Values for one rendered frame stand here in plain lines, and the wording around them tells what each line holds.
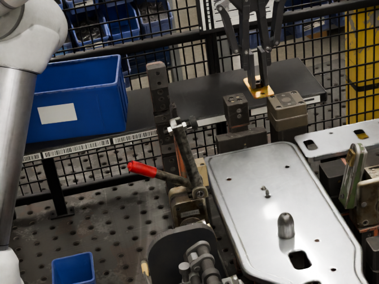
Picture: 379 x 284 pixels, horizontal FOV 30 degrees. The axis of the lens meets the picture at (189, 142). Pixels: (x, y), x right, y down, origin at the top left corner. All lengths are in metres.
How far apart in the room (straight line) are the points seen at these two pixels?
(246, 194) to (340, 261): 0.28
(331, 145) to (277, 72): 0.34
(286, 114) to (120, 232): 0.57
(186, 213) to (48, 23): 0.48
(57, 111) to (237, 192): 0.48
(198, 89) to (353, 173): 0.58
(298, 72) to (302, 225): 0.59
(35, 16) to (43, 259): 0.70
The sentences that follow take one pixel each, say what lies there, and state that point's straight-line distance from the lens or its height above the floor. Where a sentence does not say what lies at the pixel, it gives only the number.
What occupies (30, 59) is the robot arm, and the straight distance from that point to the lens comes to 1.49.
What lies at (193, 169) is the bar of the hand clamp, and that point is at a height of 1.11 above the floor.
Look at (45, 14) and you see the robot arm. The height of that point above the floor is 1.37.
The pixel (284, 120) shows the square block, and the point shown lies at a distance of 1.66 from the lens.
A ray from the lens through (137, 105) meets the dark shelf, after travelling 1.80.
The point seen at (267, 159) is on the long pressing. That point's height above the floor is 1.00.
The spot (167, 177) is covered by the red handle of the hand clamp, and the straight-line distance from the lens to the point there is 1.37.
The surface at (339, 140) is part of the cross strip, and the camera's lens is 1.63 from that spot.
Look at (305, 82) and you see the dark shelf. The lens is 1.82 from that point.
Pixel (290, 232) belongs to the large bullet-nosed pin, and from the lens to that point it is 1.35.
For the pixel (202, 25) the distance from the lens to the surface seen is 1.85.
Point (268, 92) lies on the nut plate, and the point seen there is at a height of 1.25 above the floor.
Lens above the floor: 1.87
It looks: 31 degrees down
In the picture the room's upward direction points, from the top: 8 degrees counter-clockwise
